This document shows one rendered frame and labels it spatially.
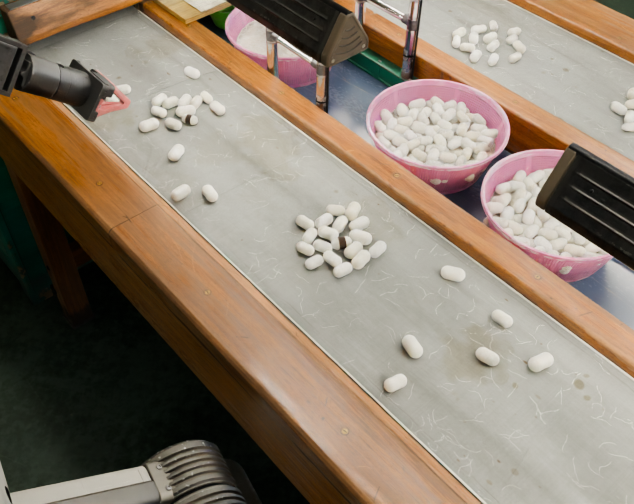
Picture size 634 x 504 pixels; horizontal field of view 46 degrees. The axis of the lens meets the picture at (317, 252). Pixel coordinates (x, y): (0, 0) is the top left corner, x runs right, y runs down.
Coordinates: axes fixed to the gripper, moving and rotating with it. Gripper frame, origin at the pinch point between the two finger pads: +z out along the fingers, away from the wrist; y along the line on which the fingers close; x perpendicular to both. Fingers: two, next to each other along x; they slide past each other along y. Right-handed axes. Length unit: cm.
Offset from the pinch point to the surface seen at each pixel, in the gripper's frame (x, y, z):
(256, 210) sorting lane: 4.0, -25.3, 13.9
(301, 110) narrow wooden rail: -11.9, -11.5, 28.5
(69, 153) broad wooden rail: 13.3, 5.1, -2.0
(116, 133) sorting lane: 8.4, 7.8, 7.5
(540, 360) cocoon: -4, -76, 22
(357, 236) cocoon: -2.1, -42.0, 18.9
